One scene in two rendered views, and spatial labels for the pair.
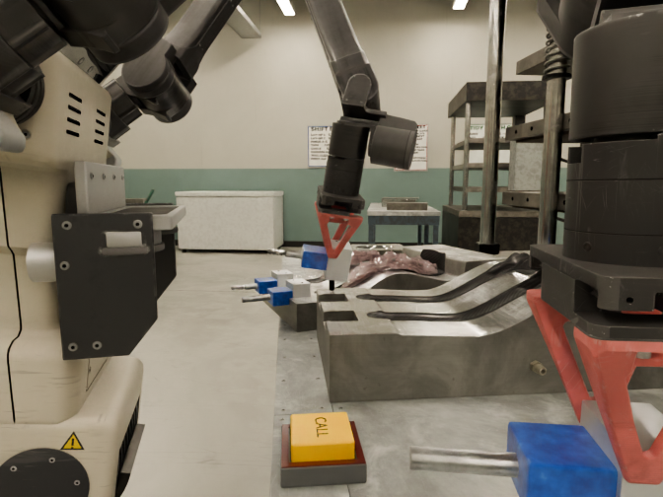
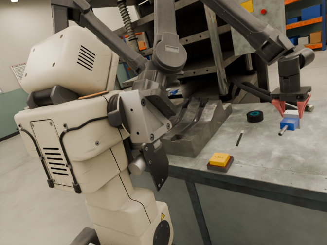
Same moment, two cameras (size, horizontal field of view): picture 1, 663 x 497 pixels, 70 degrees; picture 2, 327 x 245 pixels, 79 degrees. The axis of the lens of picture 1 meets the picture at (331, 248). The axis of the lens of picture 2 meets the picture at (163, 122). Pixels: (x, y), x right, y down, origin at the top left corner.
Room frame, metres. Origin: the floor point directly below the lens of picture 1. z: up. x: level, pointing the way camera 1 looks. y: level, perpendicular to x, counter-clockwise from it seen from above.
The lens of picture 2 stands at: (0.06, 0.58, 1.29)
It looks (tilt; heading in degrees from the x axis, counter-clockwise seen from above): 21 degrees down; 318
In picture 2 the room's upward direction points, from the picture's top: 17 degrees counter-clockwise
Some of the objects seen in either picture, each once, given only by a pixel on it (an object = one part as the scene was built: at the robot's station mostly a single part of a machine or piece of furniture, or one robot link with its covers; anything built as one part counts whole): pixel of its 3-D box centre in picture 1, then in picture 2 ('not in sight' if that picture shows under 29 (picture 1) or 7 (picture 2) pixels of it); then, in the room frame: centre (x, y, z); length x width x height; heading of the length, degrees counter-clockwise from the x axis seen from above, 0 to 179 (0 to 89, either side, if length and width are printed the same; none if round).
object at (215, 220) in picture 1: (232, 221); not in sight; (7.49, 1.57, 0.47); 1.52 x 0.77 x 0.94; 84
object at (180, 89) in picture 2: not in sight; (182, 84); (1.34, -0.98, 0.87); 0.50 x 0.27 x 0.17; 95
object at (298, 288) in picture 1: (274, 296); not in sight; (0.91, 0.11, 0.86); 0.13 x 0.05 x 0.05; 113
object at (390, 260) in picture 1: (382, 261); not in sight; (1.06, -0.12, 0.90); 0.26 x 0.18 x 0.08; 113
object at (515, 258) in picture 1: (470, 285); (188, 113); (0.73, -0.22, 0.92); 0.35 x 0.16 x 0.09; 95
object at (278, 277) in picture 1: (260, 285); not in sight; (1.01, 0.15, 0.86); 0.13 x 0.05 x 0.05; 113
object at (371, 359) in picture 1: (480, 318); (192, 119); (0.72, -0.23, 0.87); 0.50 x 0.26 x 0.14; 95
